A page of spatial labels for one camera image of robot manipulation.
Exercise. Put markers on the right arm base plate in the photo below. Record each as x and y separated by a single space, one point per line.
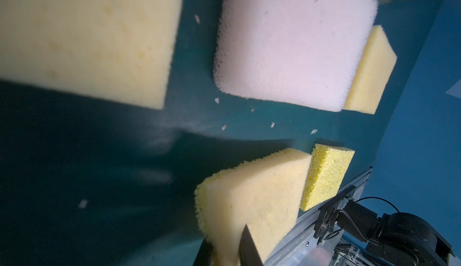
328 213

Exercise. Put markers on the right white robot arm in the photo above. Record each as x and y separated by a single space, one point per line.
401 239

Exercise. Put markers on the pink sponge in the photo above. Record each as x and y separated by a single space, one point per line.
302 52

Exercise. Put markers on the light yellow coarse sponge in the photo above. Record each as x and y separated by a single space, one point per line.
263 195

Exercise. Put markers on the pale yellow foam sponge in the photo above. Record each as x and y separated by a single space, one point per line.
116 50

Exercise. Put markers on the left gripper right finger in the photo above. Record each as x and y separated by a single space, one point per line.
248 252

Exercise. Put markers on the aluminium mounting rail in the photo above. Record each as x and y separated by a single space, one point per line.
307 244

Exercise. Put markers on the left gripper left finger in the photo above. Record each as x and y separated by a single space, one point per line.
205 254

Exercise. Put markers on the bright yellow porous sponge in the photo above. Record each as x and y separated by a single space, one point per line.
327 169

